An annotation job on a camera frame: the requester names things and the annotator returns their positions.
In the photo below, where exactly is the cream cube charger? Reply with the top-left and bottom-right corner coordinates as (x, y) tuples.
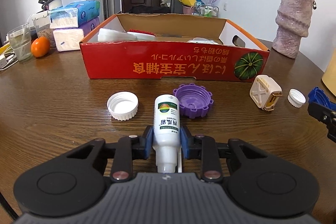
(249, 74), (282, 112)

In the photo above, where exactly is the white bottle cap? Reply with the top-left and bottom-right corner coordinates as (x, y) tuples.
(287, 88), (306, 108)
(106, 91), (138, 121)

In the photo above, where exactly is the clear food container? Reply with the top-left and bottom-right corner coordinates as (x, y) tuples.
(31, 11), (56, 47)

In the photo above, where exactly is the small white medicine bottle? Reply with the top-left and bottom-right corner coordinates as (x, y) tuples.
(153, 94), (181, 173)

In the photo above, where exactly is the purple tissue pack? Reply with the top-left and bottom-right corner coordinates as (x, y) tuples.
(53, 17), (100, 52)

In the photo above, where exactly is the purple jar lid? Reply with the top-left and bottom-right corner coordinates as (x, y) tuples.
(173, 83), (214, 119)

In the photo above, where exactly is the grey tape roll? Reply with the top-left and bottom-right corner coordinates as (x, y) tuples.
(97, 28), (137, 42)

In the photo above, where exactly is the white power adapter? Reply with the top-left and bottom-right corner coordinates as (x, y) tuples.
(0, 53), (13, 70)

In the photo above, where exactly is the orange fruit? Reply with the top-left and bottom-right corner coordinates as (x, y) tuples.
(31, 37), (50, 58)

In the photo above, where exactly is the wire trolley rack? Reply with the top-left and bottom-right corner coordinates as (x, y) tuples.
(195, 4), (219, 18)

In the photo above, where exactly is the pink textured vase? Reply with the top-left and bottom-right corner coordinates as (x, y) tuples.
(272, 0), (314, 59)

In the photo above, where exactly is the yellow thermos jug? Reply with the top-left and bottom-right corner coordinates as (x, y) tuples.
(321, 49), (336, 96)

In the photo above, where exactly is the red cardboard box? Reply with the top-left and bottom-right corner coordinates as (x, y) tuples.
(80, 13), (269, 82)

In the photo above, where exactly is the blue tissue pack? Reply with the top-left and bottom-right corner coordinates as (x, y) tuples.
(50, 0), (100, 29)

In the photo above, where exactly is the black bag on floor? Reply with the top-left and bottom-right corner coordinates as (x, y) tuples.
(128, 5), (171, 14)

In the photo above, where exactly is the glass cup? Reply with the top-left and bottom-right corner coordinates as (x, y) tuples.
(7, 22), (33, 62)

